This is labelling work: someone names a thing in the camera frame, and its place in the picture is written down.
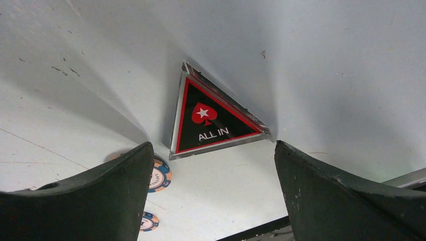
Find poker chip middle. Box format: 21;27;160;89
140;212;160;231

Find poker chip near triangle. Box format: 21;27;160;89
148;154;172;193

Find black triangular all-in marker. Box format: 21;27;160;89
169;61;271;160

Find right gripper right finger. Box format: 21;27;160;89
274;141;425;240

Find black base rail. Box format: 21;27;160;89
220;216;294;241

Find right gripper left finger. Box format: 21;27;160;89
1;142;154;240

